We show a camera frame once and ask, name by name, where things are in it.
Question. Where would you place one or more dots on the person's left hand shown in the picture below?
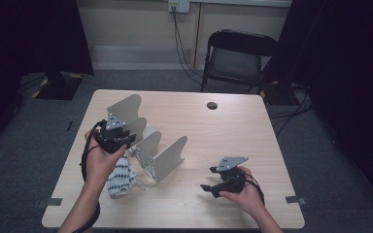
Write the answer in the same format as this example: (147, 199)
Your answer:
(102, 168)

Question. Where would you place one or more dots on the black stand base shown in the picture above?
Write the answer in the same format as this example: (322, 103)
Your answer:
(58, 87)

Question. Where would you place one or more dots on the grey metal expandable rack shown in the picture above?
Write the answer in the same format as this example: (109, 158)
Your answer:
(168, 160)

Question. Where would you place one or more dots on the grey tape strip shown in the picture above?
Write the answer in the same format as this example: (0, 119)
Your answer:
(294, 200)
(53, 202)

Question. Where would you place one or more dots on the black curtain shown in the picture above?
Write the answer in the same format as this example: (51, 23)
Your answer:
(29, 39)
(346, 64)

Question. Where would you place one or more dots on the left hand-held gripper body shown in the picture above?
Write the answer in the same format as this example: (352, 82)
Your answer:
(110, 140)

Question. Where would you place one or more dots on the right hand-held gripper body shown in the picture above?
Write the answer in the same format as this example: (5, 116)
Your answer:
(233, 181)

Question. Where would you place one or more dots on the person's right hand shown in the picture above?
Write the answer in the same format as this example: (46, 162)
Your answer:
(249, 199)

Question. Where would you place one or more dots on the white cloth with black diamonds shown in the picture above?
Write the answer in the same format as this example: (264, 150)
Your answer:
(121, 181)

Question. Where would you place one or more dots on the white wall socket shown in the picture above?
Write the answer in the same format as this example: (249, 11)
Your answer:
(178, 6)

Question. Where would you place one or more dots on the black round table grommet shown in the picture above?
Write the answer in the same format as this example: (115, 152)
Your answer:
(212, 105)

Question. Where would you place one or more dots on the black folding chair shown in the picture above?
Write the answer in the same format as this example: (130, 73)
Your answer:
(236, 64)

